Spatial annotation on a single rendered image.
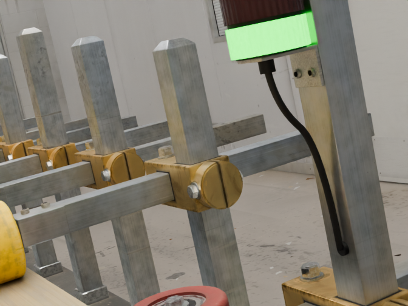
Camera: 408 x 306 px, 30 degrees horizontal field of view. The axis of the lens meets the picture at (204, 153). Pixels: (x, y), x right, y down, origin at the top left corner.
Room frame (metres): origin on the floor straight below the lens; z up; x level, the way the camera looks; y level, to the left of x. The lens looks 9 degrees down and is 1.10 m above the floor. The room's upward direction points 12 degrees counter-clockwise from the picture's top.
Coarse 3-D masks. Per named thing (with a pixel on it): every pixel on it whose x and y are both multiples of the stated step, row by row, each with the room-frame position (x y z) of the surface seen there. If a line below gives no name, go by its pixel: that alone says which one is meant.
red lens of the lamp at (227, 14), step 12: (228, 0) 0.55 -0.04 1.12; (240, 0) 0.54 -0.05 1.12; (252, 0) 0.53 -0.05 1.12; (264, 0) 0.53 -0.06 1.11; (276, 0) 0.53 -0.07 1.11; (288, 0) 0.54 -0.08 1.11; (300, 0) 0.55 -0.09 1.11; (228, 12) 0.55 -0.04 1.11; (240, 12) 0.54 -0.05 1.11; (252, 12) 0.54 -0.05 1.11; (264, 12) 0.53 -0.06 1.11; (276, 12) 0.53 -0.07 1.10; (288, 12) 0.54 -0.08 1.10; (228, 24) 0.55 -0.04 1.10
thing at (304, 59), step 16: (272, 16) 0.54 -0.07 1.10; (288, 16) 0.54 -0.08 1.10; (304, 48) 0.56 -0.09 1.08; (272, 64) 0.56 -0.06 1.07; (304, 64) 0.58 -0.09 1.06; (320, 64) 0.56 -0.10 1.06; (272, 80) 0.56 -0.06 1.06; (304, 80) 0.58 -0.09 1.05; (320, 80) 0.56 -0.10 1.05; (288, 112) 0.56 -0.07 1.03; (304, 128) 0.57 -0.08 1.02; (320, 160) 0.57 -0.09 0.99; (320, 176) 0.57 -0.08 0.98; (336, 224) 0.57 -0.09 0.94; (336, 240) 0.57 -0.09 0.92
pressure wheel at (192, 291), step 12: (180, 288) 0.59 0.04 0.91; (192, 288) 0.58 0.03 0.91; (204, 288) 0.57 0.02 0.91; (216, 288) 0.57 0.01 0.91; (144, 300) 0.58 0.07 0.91; (156, 300) 0.57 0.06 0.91; (168, 300) 0.55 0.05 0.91; (180, 300) 0.55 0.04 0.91; (192, 300) 0.56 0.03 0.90; (204, 300) 0.55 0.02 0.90; (216, 300) 0.54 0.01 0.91
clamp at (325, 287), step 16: (288, 288) 0.64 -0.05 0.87; (304, 288) 0.63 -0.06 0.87; (320, 288) 0.62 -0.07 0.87; (400, 288) 0.58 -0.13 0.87; (288, 304) 0.65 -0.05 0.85; (320, 304) 0.60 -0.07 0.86; (336, 304) 0.58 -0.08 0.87; (352, 304) 0.57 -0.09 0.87; (384, 304) 0.56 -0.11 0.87; (400, 304) 0.55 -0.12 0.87
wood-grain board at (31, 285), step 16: (32, 272) 0.75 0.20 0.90; (0, 288) 0.72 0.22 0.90; (16, 288) 0.71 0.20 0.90; (32, 288) 0.70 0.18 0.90; (48, 288) 0.69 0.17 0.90; (0, 304) 0.67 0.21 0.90; (16, 304) 0.66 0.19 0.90; (32, 304) 0.65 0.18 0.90; (48, 304) 0.64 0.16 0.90; (64, 304) 0.63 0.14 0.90; (80, 304) 0.62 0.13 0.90
